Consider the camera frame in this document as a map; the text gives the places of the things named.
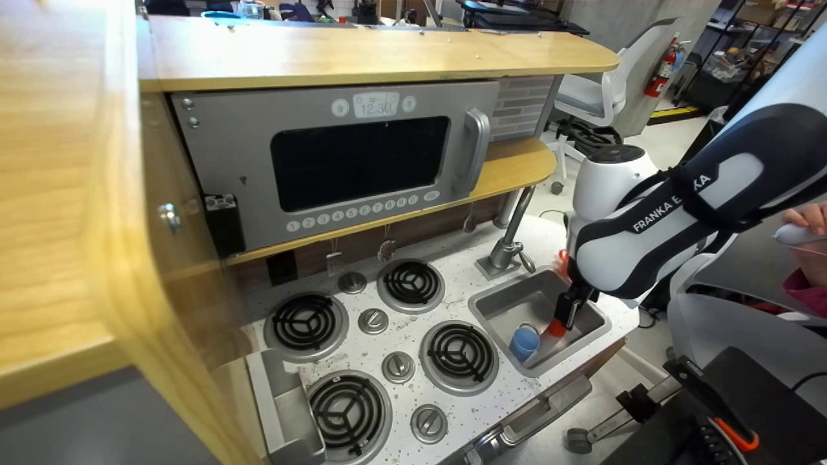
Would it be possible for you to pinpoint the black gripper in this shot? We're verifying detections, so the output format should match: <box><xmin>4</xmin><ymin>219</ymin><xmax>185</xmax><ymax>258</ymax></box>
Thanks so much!
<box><xmin>550</xmin><ymin>275</ymin><xmax>603</xmax><ymax>337</ymax></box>

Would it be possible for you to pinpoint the white hand controller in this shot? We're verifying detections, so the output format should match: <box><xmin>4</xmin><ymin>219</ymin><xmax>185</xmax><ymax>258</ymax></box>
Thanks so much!
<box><xmin>770</xmin><ymin>219</ymin><xmax>817</xmax><ymax>248</ymax></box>

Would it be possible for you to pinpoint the blue cup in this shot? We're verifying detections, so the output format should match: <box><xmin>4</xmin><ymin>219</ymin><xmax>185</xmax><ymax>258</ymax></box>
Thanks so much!
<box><xmin>505</xmin><ymin>323</ymin><xmax>541</xmax><ymax>364</ymax></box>

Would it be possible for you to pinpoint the person's hand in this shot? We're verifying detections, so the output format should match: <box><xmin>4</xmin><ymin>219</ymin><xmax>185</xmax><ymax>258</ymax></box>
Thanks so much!
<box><xmin>782</xmin><ymin>203</ymin><xmax>827</xmax><ymax>279</ymax></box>

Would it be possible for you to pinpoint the silver sink basin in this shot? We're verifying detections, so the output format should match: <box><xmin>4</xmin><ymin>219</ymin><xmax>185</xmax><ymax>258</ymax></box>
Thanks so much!
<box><xmin>468</xmin><ymin>270</ymin><xmax>611</xmax><ymax>378</ymax></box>

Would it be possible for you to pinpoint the silver faucet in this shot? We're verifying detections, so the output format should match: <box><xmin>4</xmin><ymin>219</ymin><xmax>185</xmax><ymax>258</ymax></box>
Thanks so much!
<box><xmin>474</xmin><ymin>185</ymin><xmax>538</xmax><ymax>279</ymax></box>

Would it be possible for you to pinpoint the white speckled toy kitchen counter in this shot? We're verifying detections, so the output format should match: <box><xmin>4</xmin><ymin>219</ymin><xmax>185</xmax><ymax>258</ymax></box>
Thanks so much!
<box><xmin>229</xmin><ymin>210</ymin><xmax>644</xmax><ymax>465</ymax></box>

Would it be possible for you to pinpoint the black coil burner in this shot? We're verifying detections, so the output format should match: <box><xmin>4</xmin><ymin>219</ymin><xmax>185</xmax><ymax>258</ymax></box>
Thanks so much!
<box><xmin>261</xmin><ymin>293</ymin><xmax>351</xmax><ymax>360</ymax></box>
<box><xmin>373</xmin><ymin>257</ymin><xmax>447</xmax><ymax>316</ymax></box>
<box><xmin>419</xmin><ymin>319</ymin><xmax>501</xmax><ymax>399</ymax></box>
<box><xmin>305</xmin><ymin>371</ymin><xmax>394</xmax><ymax>462</ymax></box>

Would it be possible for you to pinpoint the silver round knob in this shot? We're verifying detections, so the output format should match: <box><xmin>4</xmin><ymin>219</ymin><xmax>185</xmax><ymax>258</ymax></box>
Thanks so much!
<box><xmin>357</xmin><ymin>305</ymin><xmax>389</xmax><ymax>340</ymax></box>
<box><xmin>408</xmin><ymin>400</ymin><xmax>448</xmax><ymax>447</ymax></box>
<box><xmin>379</xmin><ymin>350</ymin><xmax>415</xmax><ymax>385</ymax></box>

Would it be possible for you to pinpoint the orange black clamp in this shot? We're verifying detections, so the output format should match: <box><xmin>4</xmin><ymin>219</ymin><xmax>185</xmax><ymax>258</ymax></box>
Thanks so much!
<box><xmin>662</xmin><ymin>351</ymin><xmax>766</xmax><ymax>460</ymax></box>

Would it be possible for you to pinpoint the pink sleeve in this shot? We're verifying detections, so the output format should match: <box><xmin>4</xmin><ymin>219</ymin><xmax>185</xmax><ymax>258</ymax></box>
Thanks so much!
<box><xmin>780</xmin><ymin>267</ymin><xmax>827</xmax><ymax>321</ymax></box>

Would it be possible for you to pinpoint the red fire extinguisher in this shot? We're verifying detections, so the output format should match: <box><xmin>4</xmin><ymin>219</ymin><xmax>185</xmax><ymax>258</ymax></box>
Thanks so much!
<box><xmin>644</xmin><ymin>37</ymin><xmax>684</xmax><ymax>103</ymax></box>

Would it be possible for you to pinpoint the black storage shelf rack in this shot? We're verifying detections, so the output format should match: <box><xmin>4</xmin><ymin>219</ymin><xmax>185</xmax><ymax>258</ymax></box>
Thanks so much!
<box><xmin>700</xmin><ymin>0</ymin><xmax>827</xmax><ymax>114</ymax></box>

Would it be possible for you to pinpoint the grey toy microwave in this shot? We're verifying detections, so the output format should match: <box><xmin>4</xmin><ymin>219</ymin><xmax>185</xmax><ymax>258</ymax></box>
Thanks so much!
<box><xmin>167</xmin><ymin>77</ymin><xmax>501</xmax><ymax>258</ymax></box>

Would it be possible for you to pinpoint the wooden toy kitchen frame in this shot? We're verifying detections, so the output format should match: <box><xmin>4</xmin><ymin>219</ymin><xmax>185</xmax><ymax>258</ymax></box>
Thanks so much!
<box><xmin>0</xmin><ymin>0</ymin><xmax>623</xmax><ymax>465</ymax></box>

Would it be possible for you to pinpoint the black bracket block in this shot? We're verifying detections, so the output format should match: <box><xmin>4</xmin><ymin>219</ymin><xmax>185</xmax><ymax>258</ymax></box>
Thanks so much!
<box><xmin>200</xmin><ymin>192</ymin><xmax>247</xmax><ymax>261</ymax></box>

